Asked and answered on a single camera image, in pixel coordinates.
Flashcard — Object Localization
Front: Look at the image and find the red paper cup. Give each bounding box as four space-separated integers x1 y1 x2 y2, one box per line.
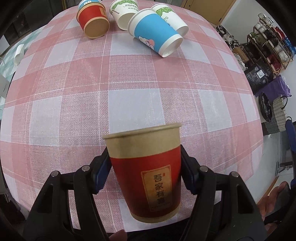
76 1 110 39
103 123 181 223

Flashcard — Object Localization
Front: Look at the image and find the green leaf cup right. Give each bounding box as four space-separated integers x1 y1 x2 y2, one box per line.
151 3 189 37

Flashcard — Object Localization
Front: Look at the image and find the green leaf cup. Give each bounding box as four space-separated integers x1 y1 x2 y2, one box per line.
109 0 139 31
151 3 189 37

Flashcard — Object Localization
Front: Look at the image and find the large blue paper cup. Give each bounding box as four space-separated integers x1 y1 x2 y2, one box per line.
127 9 183 58

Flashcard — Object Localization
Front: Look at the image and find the small blue paper cup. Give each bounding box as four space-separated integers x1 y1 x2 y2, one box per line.
78 0 101 10

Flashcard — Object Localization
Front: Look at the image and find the green leaf cup left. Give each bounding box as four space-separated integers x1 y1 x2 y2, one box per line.
109 0 139 31

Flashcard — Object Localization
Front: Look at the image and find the right hand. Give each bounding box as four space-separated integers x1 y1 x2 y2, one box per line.
257 181 290 236

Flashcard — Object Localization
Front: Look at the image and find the left hand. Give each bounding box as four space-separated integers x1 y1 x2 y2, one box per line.
109 230 127 241

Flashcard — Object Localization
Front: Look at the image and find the pink plaid tablecloth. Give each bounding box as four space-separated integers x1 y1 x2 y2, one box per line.
1 7 263 209

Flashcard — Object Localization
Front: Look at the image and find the purple bag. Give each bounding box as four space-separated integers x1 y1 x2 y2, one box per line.
255 75 292 102

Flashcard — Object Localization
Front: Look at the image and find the black printed bag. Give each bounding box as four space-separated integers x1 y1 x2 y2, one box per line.
244 62 273 94

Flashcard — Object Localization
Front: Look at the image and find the green plaid tablecloth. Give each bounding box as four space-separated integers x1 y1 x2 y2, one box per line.
0 26 45 93

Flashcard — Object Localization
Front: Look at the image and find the white cylinder on side table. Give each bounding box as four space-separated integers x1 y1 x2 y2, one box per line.
14 44 25 65

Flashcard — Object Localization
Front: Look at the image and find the shoe rack with shoes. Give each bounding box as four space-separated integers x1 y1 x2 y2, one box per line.
247 13 295 76

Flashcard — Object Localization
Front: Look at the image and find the wooden door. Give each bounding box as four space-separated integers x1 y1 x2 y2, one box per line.
181 0 236 25

